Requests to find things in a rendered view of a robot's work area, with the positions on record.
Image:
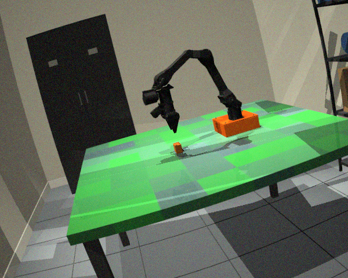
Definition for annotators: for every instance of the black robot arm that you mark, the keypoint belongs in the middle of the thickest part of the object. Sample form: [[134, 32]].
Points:
[[205, 56]]

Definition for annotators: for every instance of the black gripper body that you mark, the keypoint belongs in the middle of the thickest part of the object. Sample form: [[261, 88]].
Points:
[[170, 113]]

